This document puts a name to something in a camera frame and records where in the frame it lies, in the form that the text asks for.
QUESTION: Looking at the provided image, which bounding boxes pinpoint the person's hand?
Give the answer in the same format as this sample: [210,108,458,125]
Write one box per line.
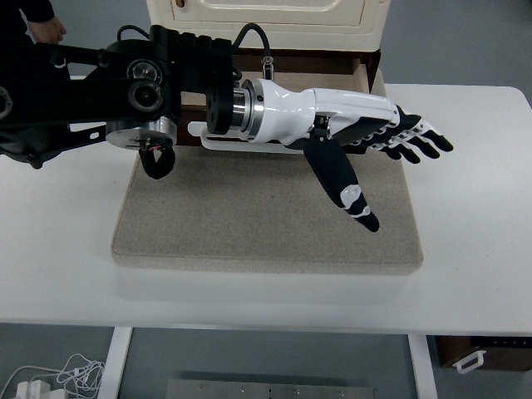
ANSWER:
[27,18,68,45]

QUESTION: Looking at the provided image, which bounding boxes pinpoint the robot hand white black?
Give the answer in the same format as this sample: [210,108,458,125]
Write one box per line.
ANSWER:
[250,78,455,234]

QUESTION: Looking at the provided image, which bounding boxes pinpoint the brown drawer with white handle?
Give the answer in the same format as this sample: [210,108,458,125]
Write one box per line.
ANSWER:
[178,56,375,156]

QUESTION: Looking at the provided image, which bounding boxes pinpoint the beige felt pad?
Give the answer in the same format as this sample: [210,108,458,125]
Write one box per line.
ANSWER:
[111,68,424,278]

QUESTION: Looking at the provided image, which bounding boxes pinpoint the grey metal plate with screws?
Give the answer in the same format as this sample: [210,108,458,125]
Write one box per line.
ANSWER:
[165,378,377,399]

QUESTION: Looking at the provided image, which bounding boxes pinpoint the white table leg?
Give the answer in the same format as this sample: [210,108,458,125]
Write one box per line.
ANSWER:
[406,334,438,399]
[98,327,134,399]

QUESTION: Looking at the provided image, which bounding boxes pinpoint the black table control panel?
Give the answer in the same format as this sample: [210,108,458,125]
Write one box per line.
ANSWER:
[469,336,532,348]

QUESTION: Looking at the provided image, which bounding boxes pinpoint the white power adapter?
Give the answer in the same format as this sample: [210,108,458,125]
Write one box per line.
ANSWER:
[15,380,53,399]

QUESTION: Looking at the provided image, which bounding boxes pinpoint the spare brown drawer white handle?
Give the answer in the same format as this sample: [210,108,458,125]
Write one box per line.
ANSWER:
[436,335,532,374]

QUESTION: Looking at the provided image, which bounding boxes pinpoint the white cable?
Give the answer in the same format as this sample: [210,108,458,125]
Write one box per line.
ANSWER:
[0,352,106,399]

